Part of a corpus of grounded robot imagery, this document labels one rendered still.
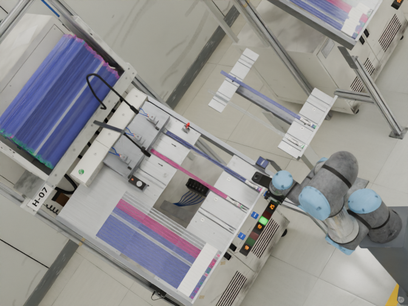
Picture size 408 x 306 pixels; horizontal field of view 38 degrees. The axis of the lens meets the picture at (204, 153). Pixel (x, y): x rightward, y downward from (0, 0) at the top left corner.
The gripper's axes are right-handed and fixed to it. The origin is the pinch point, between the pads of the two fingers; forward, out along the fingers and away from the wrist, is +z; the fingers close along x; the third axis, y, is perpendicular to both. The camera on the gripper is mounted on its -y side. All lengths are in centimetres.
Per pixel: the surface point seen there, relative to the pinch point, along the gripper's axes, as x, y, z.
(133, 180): -28, -53, -2
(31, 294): -113, -105, 180
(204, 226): -27.5, -16.1, 2.7
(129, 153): -19, -61, -3
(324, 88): 85, -4, 62
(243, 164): 6.0, -16.2, 2.7
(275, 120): 33.9, -15.3, 8.0
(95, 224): -53, -57, 3
